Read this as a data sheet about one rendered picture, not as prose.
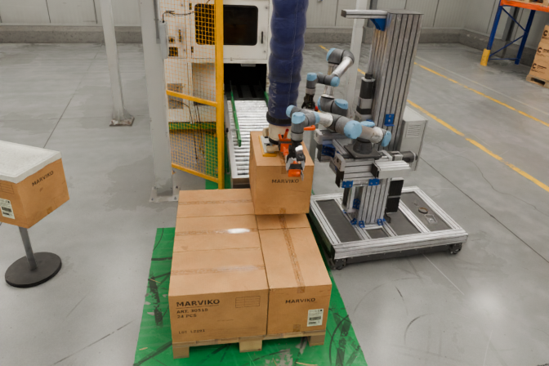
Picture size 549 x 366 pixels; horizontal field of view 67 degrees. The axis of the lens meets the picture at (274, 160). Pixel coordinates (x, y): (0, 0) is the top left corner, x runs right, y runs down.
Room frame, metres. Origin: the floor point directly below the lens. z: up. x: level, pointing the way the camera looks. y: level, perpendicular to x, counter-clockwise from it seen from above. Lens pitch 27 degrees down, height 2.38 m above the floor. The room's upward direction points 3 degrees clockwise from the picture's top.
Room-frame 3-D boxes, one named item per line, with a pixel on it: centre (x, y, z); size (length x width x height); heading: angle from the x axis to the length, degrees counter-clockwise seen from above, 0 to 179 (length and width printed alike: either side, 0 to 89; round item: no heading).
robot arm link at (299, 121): (2.24, -0.13, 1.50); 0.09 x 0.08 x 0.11; 132
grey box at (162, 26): (3.77, 1.04, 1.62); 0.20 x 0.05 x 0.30; 10
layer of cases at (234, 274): (2.47, 0.19, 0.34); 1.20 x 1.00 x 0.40; 10
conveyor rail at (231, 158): (4.29, 0.53, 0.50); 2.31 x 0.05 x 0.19; 10
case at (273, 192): (2.81, -0.03, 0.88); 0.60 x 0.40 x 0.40; 9
